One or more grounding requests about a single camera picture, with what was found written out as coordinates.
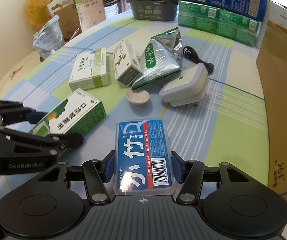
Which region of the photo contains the green carton pack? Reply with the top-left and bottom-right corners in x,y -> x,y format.
178,1 -> 261,47

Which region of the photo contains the checkered tablecloth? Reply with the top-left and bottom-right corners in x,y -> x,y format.
0,10 -> 270,205

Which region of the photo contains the white plug night light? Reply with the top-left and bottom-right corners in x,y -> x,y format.
159,63 -> 209,107

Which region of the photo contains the white cardboard box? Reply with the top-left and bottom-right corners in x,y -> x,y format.
256,0 -> 287,49

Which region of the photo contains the white medicine box brown end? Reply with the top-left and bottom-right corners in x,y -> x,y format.
108,38 -> 142,87

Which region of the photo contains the pink printed cardboard package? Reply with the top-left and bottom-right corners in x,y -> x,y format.
76,0 -> 106,32

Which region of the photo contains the black cable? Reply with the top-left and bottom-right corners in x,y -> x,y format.
183,45 -> 215,75

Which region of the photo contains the silver green foil tea bag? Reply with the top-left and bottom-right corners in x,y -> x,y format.
131,27 -> 183,90

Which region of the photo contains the small beige round dish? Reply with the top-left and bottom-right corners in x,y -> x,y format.
126,89 -> 150,105

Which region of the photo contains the brown cardboard box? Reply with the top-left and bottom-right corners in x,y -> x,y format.
256,21 -> 287,194

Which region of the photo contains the silver foil pouch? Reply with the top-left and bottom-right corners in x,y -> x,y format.
33,15 -> 65,60

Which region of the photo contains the blue dental floss picks box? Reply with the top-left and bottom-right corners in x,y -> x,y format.
114,119 -> 175,196

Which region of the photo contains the yellow plastic bag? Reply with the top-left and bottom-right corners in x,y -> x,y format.
26,0 -> 53,28

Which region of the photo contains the brown cardboard packaging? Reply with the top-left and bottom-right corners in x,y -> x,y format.
46,0 -> 81,41

